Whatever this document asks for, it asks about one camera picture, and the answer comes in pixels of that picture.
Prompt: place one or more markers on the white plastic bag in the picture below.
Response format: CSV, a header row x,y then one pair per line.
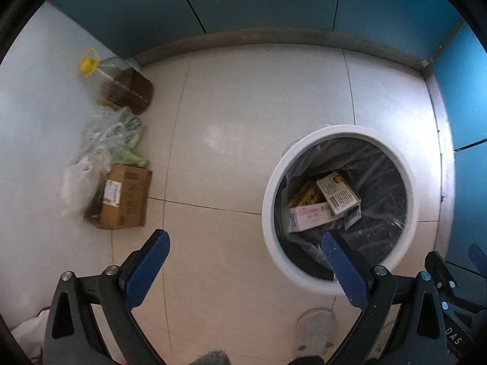
x,y
81,182

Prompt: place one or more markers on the white round trash bin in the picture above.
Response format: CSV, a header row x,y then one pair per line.
x,y
272,213

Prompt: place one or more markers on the clear plastic bag with greens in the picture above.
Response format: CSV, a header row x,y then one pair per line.
x,y
114,133

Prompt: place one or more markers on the yellow printed packet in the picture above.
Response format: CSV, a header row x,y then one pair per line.
x,y
304,196

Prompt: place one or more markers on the white cloth with red trim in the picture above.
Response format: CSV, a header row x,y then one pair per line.
x,y
32,334

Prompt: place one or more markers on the grey fuzzy object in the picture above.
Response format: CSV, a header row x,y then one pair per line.
x,y
211,359

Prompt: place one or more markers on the brown cardboard box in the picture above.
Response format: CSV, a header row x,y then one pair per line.
x,y
127,197

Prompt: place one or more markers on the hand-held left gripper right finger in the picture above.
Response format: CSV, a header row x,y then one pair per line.
x,y
344,270

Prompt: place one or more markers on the black plastic bin liner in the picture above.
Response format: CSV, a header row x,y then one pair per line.
x,y
384,194

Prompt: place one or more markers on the white box with black label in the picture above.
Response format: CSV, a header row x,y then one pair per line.
x,y
338,192

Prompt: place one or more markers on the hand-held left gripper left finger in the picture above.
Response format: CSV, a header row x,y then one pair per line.
x,y
148,270

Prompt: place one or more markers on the oil bottle with yellow cap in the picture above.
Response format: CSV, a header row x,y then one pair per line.
x,y
125,83

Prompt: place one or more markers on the grey slipper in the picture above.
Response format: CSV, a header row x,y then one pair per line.
x,y
315,329

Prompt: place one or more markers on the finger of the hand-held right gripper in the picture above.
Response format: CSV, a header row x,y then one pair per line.
x,y
478,257
440,272

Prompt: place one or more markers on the pink and white box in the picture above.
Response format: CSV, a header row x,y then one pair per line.
x,y
308,216

